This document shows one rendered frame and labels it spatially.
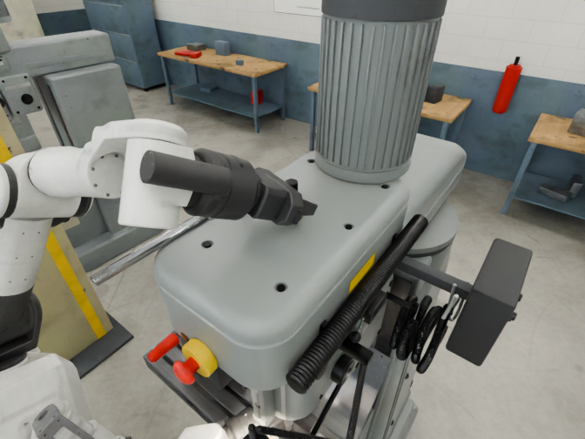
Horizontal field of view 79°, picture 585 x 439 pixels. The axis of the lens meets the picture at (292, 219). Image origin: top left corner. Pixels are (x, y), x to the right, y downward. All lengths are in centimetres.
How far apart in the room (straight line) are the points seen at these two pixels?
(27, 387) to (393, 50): 82
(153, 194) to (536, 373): 287
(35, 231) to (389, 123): 60
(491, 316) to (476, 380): 202
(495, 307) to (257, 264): 48
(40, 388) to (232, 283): 44
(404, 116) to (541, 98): 411
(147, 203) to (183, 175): 5
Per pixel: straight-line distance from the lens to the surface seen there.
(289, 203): 50
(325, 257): 53
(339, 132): 67
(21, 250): 70
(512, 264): 88
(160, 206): 41
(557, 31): 463
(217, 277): 51
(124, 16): 774
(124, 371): 282
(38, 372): 82
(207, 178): 40
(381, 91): 63
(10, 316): 78
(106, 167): 51
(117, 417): 267
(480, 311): 82
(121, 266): 56
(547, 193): 448
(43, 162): 57
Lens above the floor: 225
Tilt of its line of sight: 37 degrees down
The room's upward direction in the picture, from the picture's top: straight up
